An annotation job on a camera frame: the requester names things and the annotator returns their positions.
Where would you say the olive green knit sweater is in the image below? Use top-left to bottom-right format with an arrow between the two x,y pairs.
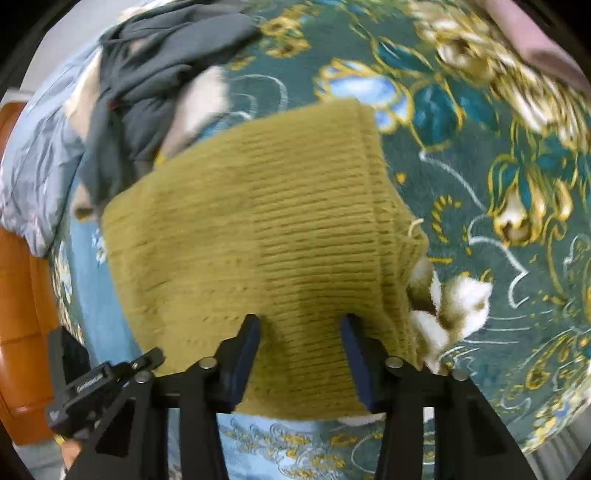
99,98 -> 430,422

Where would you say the brown wooden bed frame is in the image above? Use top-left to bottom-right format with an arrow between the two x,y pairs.
0,102 -> 61,446

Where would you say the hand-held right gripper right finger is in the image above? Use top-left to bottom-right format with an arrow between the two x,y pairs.
339,314 -> 539,480

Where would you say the pink garment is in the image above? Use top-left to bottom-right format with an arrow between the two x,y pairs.
478,0 -> 591,95

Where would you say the green floral printed blanket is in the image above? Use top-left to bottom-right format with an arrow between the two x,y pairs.
48,0 -> 591,480

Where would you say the dark grey garment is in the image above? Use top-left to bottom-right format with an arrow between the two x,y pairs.
76,2 -> 262,208

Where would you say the cream fluffy garment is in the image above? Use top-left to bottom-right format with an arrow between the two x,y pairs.
62,9 -> 232,220

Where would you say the blue-grey quilt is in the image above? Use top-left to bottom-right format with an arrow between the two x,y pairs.
0,44 -> 105,259

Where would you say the white fluffy pompom garment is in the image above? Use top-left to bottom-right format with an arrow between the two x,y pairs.
339,258 -> 494,426

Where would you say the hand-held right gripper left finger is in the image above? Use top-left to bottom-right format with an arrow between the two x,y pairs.
69,314 -> 262,480

